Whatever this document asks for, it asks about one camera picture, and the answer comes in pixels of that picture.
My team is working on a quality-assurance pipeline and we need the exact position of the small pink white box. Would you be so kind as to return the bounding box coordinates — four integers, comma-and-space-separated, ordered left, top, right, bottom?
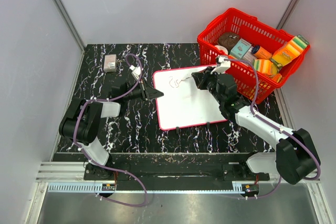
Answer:
103, 54, 117, 72

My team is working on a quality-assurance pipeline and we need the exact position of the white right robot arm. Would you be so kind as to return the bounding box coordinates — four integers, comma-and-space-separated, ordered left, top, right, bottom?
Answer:
191, 67, 321, 185

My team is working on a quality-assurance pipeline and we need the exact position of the white slotted cable duct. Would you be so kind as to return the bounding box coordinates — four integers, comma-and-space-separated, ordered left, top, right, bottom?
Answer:
48, 183, 116, 193

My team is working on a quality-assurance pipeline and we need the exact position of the teal white carton box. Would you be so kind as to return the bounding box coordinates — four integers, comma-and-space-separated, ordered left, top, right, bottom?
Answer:
229, 38, 255, 63

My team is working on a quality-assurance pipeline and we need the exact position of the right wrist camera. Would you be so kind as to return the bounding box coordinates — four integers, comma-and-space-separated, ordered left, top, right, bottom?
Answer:
212, 55, 231, 74

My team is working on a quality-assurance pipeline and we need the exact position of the yellow sponge pack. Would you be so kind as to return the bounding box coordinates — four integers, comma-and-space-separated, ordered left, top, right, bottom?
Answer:
270, 35, 309, 68

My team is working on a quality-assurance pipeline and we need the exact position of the white tape roll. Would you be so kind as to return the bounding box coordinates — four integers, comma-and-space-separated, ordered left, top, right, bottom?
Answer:
215, 45, 228, 55

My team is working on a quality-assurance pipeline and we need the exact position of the striped sponge stack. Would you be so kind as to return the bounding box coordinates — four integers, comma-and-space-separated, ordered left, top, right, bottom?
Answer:
253, 59, 279, 77

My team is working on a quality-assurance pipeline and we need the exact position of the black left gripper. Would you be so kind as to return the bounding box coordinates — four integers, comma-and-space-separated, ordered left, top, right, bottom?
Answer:
123, 79, 164, 102

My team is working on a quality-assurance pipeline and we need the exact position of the brown round bread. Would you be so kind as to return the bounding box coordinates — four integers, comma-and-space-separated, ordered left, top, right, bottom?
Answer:
217, 32, 240, 50

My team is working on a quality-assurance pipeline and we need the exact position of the orange cylindrical can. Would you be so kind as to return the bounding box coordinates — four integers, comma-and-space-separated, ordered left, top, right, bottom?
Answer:
251, 45, 272, 60

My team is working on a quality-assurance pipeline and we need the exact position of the red plastic basket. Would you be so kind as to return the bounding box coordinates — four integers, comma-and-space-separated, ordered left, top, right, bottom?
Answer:
197, 8, 310, 104

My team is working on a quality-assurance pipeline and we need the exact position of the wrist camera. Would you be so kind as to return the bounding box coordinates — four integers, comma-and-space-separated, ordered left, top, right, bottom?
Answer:
212, 55, 231, 74
129, 65, 142, 81

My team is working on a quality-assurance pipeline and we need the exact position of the pink framed whiteboard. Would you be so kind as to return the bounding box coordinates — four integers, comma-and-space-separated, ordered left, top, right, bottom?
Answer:
153, 66, 227, 131

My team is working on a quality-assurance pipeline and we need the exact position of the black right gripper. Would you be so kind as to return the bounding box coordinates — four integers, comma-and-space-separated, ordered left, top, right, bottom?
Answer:
193, 67, 224, 105

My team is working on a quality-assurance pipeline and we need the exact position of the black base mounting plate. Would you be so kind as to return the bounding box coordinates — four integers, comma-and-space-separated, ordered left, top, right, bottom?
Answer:
84, 153, 270, 191

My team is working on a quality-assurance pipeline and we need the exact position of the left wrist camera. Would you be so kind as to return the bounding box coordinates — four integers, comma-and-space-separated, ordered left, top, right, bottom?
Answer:
129, 65, 142, 81

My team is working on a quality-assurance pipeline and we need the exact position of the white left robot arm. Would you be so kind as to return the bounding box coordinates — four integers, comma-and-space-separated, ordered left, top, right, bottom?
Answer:
59, 80, 164, 180

